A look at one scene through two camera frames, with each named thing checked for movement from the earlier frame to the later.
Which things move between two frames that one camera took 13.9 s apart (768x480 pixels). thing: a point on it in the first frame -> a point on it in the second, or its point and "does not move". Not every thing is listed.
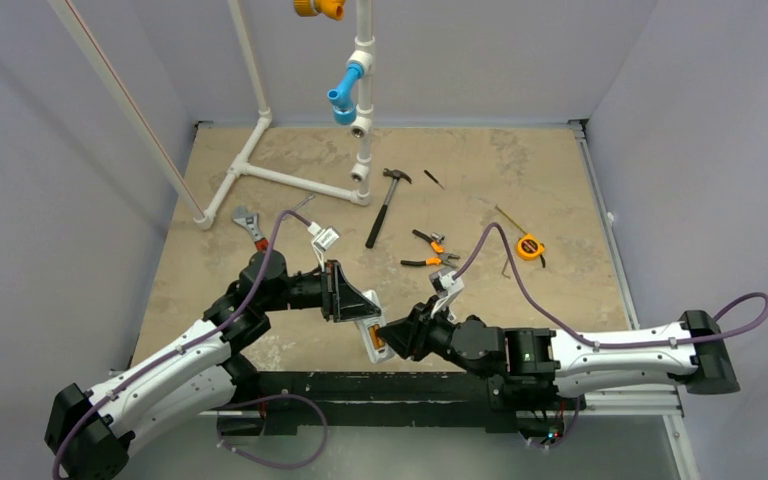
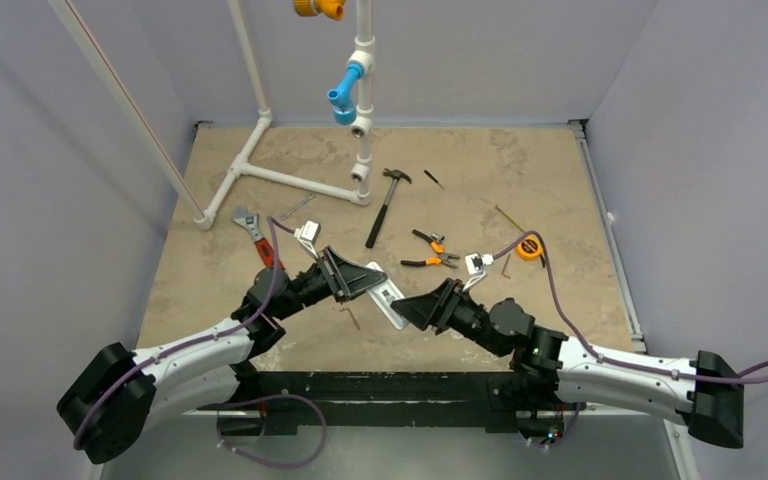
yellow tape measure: [529, 248] does not move
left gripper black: [339, 301] -> [352, 278]
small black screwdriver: [433, 178] does not move
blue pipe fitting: [344, 111] does not move
